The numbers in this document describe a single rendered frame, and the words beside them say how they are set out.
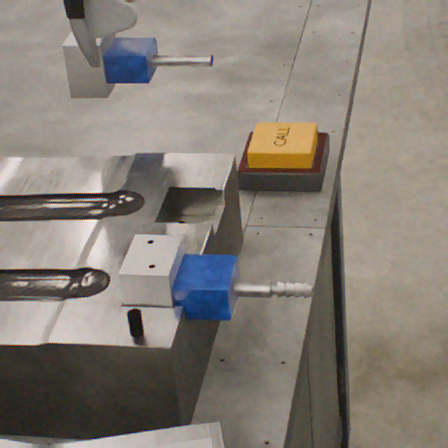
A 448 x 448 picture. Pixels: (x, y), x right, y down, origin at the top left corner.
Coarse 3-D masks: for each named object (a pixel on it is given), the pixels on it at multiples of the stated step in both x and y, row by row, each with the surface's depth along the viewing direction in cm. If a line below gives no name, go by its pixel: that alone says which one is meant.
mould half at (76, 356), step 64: (0, 192) 99; (64, 192) 98; (0, 256) 91; (64, 256) 89; (0, 320) 83; (64, 320) 82; (192, 320) 85; (0, 384) 83; (64, 384) 82; (128, 384) 81; (192, 384) 85
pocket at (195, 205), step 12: (168, 192) 96; (180, 192) 96; (192, 192) 96; (204, 192) 96; (216, 192) 95; (168, 204) 96; (180, 204) 97; (192, 204) 97; (204, 204) 96; (216, 204) 96; (168, 216) 96; (180, 216) 97; (192, 216) 97; (204, 216) 97; (216, 216) 94; (216, 228) 93
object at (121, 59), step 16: (64, 48) 106; (112, 48) 107; (128, 48) 107; (144, 48) 107; (80, 64) 106; (112, 64) 106; (128, 64) 106; (144, 64) 106; (160, 64) 107; (176, 64) 107; (192, 64) 107; (208, 64) 106; (80, 80) 107; (96, 80) 107; (112, 80) 107; (128, 80) 107; (144, 80) 106; (80, 96) 108; (96, 96) 108
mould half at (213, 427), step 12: (144, 432) 77; (156, 432) 77; (168, 432) 77; (180, 432) 77; (192, 432) 76; (204, 432) 76; (216, 432) 76; (0, 444) 75; (12, 444) 76; (24, 444) 76; (36, 444) 76; (60, 444) 76; (72, 444) 76; (84, 444) 76; (96, 444) 76; (108, 444) 76; (120, 444) 76; (132, 444) 76; (144, 444) 76; (156, 444) 76; (216, 444) 75
